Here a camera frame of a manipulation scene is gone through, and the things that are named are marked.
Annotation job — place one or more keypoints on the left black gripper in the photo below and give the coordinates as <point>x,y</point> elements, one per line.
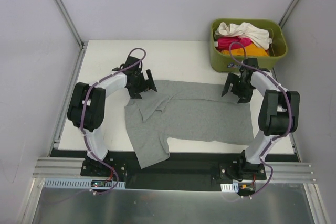
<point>143,84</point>

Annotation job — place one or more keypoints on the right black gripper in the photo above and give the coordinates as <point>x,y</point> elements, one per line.
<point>237,87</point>

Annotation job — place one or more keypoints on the grey t shirt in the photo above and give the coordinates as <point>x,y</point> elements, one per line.
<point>186,111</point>

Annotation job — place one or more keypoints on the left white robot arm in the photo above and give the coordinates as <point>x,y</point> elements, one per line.
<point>87,105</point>

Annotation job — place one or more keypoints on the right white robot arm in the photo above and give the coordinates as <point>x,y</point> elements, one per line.
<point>277,118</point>

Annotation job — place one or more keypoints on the orange t shirt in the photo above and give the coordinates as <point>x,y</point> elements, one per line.
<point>250,50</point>

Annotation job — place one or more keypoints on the pink t shirt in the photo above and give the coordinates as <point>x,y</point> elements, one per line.
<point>224,43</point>

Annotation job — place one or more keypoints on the white t shirt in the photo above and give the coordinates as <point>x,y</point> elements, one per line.
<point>260,37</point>

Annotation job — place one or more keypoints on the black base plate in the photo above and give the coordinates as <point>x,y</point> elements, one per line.
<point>195,181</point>

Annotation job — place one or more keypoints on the right white cable duct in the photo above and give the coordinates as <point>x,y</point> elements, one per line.
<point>230,188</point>

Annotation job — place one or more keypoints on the white cable duct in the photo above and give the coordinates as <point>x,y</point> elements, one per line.
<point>68,183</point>
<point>230,188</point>

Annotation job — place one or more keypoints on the aluminium rail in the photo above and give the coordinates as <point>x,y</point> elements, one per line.
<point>281,172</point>

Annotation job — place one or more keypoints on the left white cable duct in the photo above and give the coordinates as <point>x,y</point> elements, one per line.
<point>68,183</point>

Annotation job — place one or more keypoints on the left aluminium frame post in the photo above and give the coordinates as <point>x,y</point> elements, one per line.
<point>69,22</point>

